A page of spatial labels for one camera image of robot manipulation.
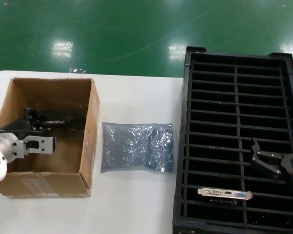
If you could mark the black slotted plastic container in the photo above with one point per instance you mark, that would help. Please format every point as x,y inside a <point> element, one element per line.
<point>186,97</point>

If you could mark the brown cardboard box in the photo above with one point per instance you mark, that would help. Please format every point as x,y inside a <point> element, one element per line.
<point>51,185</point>

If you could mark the grey antistatic bag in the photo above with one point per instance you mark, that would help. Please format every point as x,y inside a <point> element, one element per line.
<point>70,119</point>
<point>136,146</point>

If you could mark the graphics card with silver bracket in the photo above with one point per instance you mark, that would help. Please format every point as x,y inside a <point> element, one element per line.
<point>224,193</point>

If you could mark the small clear plastic scrap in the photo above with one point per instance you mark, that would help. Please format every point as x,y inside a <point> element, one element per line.
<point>77,70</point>

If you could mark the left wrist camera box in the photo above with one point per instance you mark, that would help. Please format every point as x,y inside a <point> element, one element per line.
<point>54,143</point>

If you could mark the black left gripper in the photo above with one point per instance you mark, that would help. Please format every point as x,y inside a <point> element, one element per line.
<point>17,128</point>

